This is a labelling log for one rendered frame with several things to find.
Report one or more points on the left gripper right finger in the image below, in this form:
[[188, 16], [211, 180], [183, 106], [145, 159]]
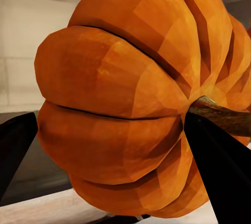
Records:
[[224, 164]]

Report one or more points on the cabinet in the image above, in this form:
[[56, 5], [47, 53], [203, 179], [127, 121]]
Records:
[[24, 25]]

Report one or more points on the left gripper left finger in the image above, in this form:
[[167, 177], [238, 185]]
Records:
[[16, 136]]

